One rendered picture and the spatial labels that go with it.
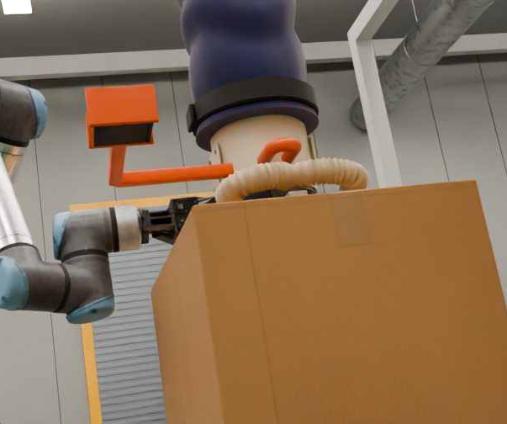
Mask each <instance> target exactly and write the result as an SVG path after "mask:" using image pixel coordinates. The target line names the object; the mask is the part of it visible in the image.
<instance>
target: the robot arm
mask: <svg viewBox="0 0 507 424"><path fill-rule="evenodd" d="M46 121H47V107H46V101H45V98H44V96H43V95H42V94H41V93H40V92H39V91H37V90H35V89H33V88H30V87H27V86H25V85H19V84H17V83H13V82H8V81H5V80H2V79H0V309H5V310H11V311H16V310H29V311H44V312H52V313H60V314H66V319H67V321H68V322H69V323H71V324H87V323H91V322H94V321H100V320H102V319H104V318H106V317H108V316H110V315H111V314H112V313H113V312H114V292H113V285H112V279H111V272H110V266H109V260H108V254H109V253H113V252H126V251H133V250H139V249H140V248H141V244H148V243H149V234H151V235H152V237H153V238H155V239H157V240H159V241H164V242H165V243H168V244H171V245H174V243H175V241H176V239H177V237H178V235H179V233H180V231H181V229H182V227H183V225H184V223H185V221H186V219H187V217H188V215H189V213H190V211H191V209H192V207H193V206H194V205H197V204H214V202H215V201H216V200H215V197H214V196H211V197H208V198H204V197H197V196H193V197H186V198H177V199H171V200H170V203H169V205H168V208H167V209H166V210H158V211H150V212H149V210H148V209H147V210H145V208H143V209H138V211H137V208H136V206H135V205H134V204H133V205H125V206H123V205H122V204H118V207H109V208H101V209H85V210H78V211H74V210H71V211H69V212H64V213H59V214H57V215H55V216H54V218H53V227H52V233H53V252H54V258H55V259H56V260H61V263H56V262H44V261H42V258H41V255H40V253H39V250H38V248H37V246H36V245H35V244H34V240H33V238H32V236H31V233H30V231H29V227H28V225H27V222H26V220H25V218H24V214H23V211H22V209H21V207H20V204H19V201H18V198H17V196H16V193H15V191H14V189H13V184H14V181H15V178H16V176H17V173H18V169H19V166H20V163H21V161H22V159H23V156H24V152H25V149H26V148H27V147H28V145H29V141H30V139H31V140H34V139H38V138H39V137H40V135H42V134H43V132H44V130H45V126H46ZM181 199H184V200H181Z"/></svg>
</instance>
